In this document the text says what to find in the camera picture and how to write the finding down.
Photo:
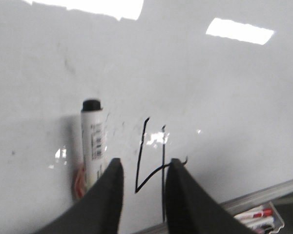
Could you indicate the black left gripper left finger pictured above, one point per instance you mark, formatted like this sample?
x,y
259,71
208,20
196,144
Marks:
x,y
99,211

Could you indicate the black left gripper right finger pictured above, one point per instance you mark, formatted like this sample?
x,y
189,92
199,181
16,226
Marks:
x,y
190,210

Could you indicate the red round magnet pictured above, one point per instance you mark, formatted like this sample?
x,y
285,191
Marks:
x,y
79,187

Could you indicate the white black whiteboard marker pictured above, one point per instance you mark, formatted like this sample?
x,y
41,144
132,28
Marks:
x,y
93,140

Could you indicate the white marker tray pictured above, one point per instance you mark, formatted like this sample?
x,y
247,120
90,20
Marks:
x,y
278,222

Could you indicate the black capped marker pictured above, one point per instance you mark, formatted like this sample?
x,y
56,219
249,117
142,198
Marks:
x,y
260,222

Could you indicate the red capped marker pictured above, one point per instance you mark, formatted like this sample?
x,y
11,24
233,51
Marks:
x,y
254,214

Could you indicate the white whiteboard with aluminium frame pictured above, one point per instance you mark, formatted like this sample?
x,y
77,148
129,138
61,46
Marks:
x,y
207,81

